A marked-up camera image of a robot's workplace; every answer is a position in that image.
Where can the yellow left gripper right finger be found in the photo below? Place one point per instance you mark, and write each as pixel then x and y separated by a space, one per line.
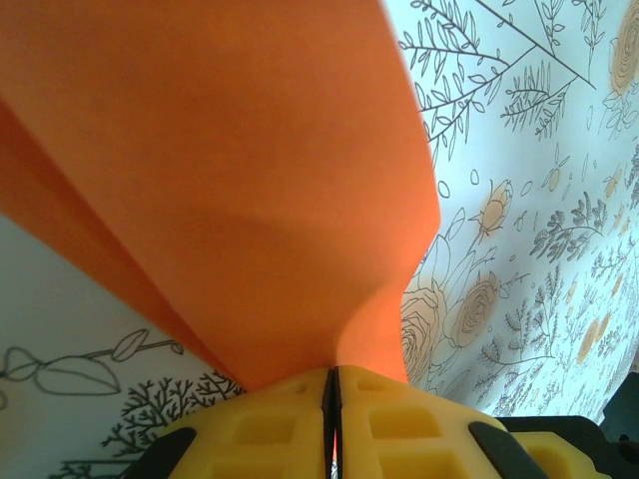
pixel 424 439

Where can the orange paper sheet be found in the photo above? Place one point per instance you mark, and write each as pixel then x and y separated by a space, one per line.
pixel 224 174

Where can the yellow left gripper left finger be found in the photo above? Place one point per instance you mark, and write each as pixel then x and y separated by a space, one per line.
pixel 239 439

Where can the floral patterned table cover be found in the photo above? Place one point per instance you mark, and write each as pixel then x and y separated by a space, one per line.
pixel 524 149

